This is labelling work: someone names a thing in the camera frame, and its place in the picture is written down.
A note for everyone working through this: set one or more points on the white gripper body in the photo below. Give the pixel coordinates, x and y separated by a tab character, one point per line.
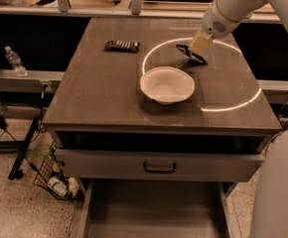
216	24

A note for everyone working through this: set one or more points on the white paper bowl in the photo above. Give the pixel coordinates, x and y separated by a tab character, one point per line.
167	85

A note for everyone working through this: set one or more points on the grey side bench left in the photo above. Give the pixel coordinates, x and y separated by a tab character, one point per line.
36	81

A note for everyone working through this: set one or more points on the blue rxbar blueberry bar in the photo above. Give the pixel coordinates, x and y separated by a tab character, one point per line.
192	56

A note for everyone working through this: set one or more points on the open bottom drawer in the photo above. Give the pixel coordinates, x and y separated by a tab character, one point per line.
154	209

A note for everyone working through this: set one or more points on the grey middle drawer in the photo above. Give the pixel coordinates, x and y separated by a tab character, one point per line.
88	164

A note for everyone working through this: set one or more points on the black drawer handle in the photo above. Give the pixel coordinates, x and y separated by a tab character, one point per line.
160	170

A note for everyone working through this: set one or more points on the black wire basket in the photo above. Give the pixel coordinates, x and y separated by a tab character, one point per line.
52	167

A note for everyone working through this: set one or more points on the white can in basket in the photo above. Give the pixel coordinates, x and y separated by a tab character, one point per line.
57	186

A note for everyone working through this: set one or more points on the clear plastic water bottle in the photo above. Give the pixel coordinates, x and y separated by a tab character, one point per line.
15	61

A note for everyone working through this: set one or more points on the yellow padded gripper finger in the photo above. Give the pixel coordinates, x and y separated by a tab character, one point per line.
200	42

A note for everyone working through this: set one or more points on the dark striped snack bar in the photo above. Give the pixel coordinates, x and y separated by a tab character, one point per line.
122	46

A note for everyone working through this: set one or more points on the black table leg bar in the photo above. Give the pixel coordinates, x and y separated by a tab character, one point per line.
16	173

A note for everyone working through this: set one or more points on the black power adapter left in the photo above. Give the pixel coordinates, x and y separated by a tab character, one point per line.
3	123

